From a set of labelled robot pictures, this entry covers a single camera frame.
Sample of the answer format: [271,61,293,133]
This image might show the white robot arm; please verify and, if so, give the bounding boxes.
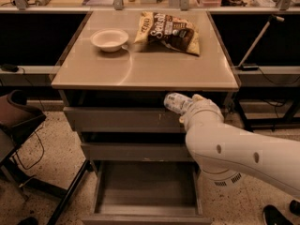
[179,95,300,198]

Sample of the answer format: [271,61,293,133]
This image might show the grey drawer cabinet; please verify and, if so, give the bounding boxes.
[51,9,240,225]

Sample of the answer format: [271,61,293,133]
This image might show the bottom grey drawer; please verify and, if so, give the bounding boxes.
[82,161,212,225]

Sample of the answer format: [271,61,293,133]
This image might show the grey drawer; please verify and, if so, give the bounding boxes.
[81,142,193,162]
[64,107,185,133]
[82,161,212,225]

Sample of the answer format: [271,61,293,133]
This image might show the middle grey drawer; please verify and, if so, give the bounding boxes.
[81,142,193,162]

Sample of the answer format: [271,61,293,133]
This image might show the top grey drawer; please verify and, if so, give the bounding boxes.
[64,107,185,133]

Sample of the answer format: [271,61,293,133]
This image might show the black device on ledge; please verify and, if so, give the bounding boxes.
[240,64,259,71]

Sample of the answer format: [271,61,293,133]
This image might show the black table leg right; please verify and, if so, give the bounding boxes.
[234,99,253,132]

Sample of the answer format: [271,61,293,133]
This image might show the yellow brown chip bag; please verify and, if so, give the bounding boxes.
[135,11,200,55]

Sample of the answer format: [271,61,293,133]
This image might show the white bowl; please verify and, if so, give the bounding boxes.
[90,29,128,53]

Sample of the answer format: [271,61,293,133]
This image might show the white leaning rod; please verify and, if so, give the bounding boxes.
[236,15,285,69]

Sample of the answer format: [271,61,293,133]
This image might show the black shoe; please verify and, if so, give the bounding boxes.
[262,205,293,225]

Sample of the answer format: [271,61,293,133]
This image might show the brown chair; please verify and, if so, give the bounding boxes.
[0,90,46,200]

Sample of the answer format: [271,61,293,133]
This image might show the black power adapter left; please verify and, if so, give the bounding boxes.
[0,64,19,72]

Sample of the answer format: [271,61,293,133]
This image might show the black diagonal frame leg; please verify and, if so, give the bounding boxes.
[47,160,90,225]

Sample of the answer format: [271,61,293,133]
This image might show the black cable on floor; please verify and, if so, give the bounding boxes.
[15,67,47,171]

